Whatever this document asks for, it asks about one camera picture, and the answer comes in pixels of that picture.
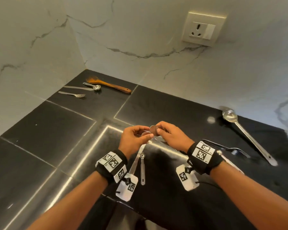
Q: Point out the person's right hand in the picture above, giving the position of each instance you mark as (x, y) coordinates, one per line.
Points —
(175, 138)

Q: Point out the person's left hand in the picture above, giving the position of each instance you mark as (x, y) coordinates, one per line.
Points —
(129, 141)

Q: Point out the large steel ladle spoon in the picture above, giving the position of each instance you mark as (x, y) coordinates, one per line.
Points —
(229, 116)

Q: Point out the orange wooden spatula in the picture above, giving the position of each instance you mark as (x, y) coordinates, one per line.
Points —
(110, 85)

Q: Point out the person's left forearm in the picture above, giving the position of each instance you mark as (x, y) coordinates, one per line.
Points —
(69, 201)

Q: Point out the person's right forearm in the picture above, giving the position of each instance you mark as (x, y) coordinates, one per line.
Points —
(254, 196)

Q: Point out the black left wristband with markers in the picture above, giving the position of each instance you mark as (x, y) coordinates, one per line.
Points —
(111, 165)

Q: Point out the black wristband with markers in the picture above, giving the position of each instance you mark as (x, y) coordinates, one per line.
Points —
(111, 165)
(205, 158)

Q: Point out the black right wristband with markers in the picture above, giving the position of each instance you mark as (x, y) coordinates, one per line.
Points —
(205, 158)

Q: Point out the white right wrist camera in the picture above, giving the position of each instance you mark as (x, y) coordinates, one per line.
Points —
(187, 178)

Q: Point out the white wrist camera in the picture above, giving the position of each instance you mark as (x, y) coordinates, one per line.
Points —
(187, 178)
(126, 189)

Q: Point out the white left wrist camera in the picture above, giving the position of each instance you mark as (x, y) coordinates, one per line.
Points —
(126, 189)

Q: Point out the empty white wall socket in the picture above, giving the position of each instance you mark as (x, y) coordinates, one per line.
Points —
(199, 28)

